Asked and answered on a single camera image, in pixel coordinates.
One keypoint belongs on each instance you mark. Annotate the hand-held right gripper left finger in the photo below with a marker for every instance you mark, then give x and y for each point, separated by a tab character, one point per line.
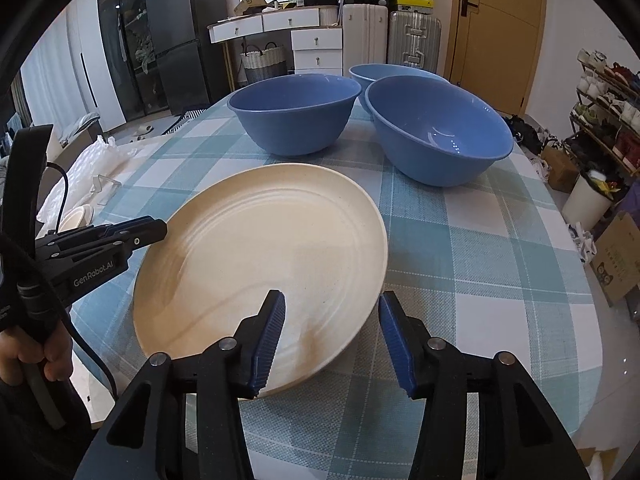
267	345

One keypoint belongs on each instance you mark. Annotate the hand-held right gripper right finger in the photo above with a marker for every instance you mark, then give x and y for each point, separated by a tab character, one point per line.
397	345

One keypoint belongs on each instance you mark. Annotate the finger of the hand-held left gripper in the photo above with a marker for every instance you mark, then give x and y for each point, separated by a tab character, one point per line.
147	234
100	230

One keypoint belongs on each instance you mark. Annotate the large cream plate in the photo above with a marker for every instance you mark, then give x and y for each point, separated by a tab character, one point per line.
280	255

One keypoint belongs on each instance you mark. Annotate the large blue bowl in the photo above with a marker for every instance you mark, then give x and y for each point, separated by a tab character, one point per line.
440	150

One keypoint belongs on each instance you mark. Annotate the person's left forearm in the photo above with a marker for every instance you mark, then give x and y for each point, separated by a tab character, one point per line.
30	440

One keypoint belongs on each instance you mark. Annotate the person's left hand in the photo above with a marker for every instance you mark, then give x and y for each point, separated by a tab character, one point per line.
59	355

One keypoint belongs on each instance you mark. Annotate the small cream plate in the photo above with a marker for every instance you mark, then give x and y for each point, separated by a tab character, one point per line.
77	217

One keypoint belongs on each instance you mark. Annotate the clear acrylic stand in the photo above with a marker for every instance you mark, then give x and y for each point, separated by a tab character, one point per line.
104	183

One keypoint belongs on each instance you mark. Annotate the white bubble wrap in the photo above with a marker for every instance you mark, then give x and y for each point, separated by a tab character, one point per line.
100	160

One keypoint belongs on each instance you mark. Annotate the grey sofa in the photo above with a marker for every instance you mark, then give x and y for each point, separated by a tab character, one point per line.
75	135

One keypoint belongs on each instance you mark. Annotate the teal checked tablecloth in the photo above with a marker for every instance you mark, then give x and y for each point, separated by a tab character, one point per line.
465	270

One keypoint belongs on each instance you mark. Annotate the beige slippers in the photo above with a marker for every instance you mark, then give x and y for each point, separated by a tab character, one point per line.
144	132

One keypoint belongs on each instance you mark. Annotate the black and white rug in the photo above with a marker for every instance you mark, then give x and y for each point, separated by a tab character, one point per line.
185	120

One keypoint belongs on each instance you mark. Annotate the white curtain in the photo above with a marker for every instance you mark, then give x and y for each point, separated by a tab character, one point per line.
50	85

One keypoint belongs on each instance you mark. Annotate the dark glass cabinet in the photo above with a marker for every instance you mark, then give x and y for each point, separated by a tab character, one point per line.
125	60

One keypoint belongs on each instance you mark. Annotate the black refrigerator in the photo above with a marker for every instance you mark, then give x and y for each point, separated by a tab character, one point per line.
180	35

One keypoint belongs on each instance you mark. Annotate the grey woven basket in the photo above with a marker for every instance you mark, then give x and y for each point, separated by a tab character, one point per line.
262	65

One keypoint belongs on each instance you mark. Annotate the white striped sneakers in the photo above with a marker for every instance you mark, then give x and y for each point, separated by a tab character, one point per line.
582	242

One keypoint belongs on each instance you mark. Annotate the printed cardboard box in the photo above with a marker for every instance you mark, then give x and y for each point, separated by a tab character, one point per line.
617	260

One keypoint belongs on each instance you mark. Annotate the white trash bin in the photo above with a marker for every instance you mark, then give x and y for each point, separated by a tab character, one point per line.
590	205

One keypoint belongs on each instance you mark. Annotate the small brown cardboard box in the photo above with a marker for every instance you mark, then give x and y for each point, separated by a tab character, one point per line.
560	167

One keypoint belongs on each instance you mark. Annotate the pile of black shoes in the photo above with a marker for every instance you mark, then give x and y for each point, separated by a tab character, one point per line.
525	135

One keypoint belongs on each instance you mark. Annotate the white vanity desk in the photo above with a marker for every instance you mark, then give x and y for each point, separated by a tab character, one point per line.
315	40

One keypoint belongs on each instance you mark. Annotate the wooden shoe rack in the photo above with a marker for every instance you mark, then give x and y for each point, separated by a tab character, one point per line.
600	144

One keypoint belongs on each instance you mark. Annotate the white suitcase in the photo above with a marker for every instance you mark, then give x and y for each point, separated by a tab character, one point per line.
365	35

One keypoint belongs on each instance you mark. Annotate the silver suitcase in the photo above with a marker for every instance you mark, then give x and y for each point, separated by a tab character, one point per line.
415	45

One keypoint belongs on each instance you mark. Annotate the row of assorted shoes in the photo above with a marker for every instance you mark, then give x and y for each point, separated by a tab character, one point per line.
615	105

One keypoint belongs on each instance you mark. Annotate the yellow wooden door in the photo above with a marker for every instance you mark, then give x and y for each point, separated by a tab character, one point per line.
500	35

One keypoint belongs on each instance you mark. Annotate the yellow and black shoe box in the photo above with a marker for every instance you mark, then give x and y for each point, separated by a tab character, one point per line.
411	5

